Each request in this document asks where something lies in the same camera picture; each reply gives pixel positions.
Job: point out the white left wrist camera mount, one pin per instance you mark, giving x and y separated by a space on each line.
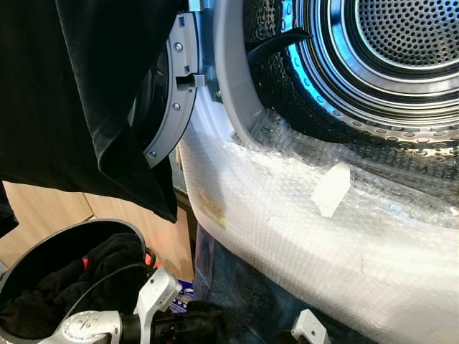
159 287

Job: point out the red plastic bottle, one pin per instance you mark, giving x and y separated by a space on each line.
151 259

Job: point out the black round laundry basket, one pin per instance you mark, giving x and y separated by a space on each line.
43 247

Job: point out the grey washer door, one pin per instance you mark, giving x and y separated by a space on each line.
183 86

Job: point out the blue and white package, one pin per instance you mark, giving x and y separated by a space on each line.
184 287

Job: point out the white front-load washing machine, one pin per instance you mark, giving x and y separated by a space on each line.
231 72

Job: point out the white tape piece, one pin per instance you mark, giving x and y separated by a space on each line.
332 190

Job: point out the clear bubble wrap sheet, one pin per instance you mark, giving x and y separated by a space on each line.
287 251

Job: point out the black drum paddle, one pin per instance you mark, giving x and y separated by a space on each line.
276 43

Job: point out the black hanging garment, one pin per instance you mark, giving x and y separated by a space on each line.
64 86

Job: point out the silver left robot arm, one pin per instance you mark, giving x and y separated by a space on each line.
86 328

